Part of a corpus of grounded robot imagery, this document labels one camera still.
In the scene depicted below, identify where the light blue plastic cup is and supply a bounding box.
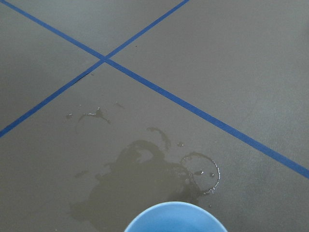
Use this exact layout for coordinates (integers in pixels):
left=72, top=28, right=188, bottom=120
left=125, top=202, right=227, bottom=232

